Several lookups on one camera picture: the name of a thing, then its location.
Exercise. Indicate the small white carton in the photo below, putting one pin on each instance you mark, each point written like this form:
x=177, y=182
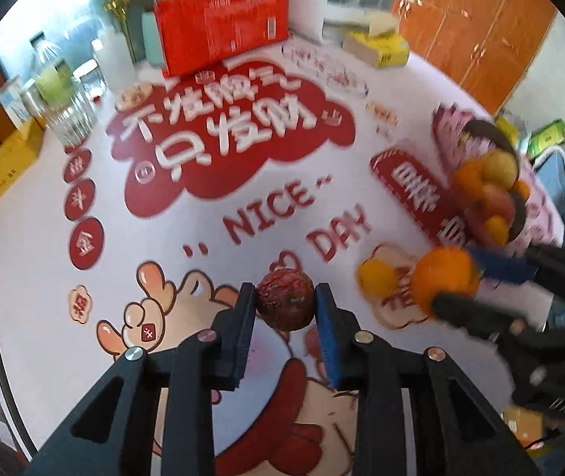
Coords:
x=12, y=101

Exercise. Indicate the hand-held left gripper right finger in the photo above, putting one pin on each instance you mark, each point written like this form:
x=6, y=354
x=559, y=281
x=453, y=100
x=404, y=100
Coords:
x=332, y=347

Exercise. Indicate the white countertop appliance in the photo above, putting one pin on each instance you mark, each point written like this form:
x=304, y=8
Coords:
x=312, y=5

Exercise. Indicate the small jar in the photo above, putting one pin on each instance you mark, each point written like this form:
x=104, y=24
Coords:
x=90, y=77

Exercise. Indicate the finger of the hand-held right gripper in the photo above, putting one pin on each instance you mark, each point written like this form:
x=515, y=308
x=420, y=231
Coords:
x=466, y=310
x=505, y=267

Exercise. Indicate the yellow apple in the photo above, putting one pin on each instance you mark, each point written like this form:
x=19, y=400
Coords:
x=499, y=167

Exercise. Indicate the green label plastic bottle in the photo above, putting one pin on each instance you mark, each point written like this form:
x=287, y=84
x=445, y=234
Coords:
x=52, y=72

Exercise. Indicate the clear glass cup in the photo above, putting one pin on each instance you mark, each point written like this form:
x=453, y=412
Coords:
x=71, y=119

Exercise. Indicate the printed white table cover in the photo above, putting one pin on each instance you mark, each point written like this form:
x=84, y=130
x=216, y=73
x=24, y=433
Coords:
x=262, y=238

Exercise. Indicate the pale green bottle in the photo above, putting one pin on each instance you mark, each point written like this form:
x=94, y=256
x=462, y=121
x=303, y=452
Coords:
x=151, y=39

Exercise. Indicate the small orange mandarin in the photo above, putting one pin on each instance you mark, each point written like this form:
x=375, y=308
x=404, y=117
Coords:
x=521, y=191
x=376, y=277
x=498, y=229

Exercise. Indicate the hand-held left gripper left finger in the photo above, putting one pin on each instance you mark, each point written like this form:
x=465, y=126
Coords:
x=235, y=337

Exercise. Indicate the small dark red apple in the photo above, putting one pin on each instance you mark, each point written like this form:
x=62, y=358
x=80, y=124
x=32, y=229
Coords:
x=285, y=300

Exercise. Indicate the wooden storage cabinet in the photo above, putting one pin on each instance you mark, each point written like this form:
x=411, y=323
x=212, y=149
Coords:
x=481, y=34

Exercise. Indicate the yellow tissue box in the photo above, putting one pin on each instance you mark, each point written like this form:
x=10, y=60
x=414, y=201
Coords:
x=381, y=52

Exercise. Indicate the yellow cardboard box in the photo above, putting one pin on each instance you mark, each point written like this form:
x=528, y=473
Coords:
x=9, y=168

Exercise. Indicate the red bottle multipack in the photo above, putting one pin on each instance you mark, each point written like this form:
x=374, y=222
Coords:
x=223, y=20

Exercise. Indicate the green yellow package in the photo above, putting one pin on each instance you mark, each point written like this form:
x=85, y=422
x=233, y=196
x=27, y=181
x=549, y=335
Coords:
x=550, y=138

